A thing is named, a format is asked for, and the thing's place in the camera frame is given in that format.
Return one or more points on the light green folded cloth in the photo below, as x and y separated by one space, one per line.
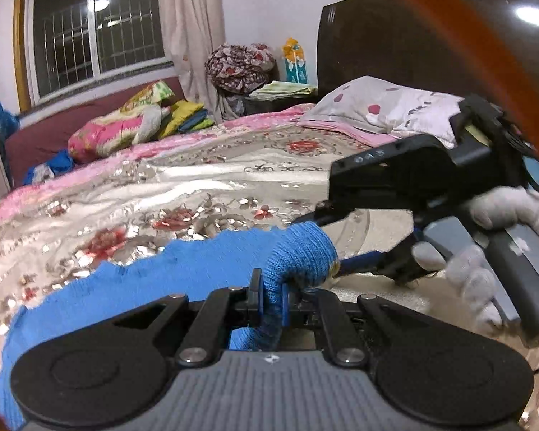
281 90

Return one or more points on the dark wooden headboard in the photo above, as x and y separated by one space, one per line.
386 40

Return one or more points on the yellow green folded clothes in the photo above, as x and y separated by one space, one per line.
185 117

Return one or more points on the white gloved right hand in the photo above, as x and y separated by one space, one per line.
502 207

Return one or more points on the beige curtain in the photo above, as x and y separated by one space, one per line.
191 30

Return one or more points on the dark floral fabric bundle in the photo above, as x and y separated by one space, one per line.
240 69

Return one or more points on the yellow blue carton box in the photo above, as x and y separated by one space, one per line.
294 59

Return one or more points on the white pillow with red dots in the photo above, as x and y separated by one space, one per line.
383 110

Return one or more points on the window with metal grille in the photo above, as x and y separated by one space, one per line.
62 47

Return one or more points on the blue cloth on bench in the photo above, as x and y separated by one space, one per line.
58 165

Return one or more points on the maroon bench cushion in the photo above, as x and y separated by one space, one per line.
42 140

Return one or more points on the pink floral folded blanket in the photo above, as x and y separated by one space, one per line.
137 121

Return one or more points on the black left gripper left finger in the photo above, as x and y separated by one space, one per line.
255 298

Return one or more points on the blue striped knit sweater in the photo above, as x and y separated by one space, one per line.
301 254

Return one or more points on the floral satin bedspread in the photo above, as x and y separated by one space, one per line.
259 172

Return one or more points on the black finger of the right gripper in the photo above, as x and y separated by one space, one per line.
396 263

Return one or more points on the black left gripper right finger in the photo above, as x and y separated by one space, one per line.
291 296

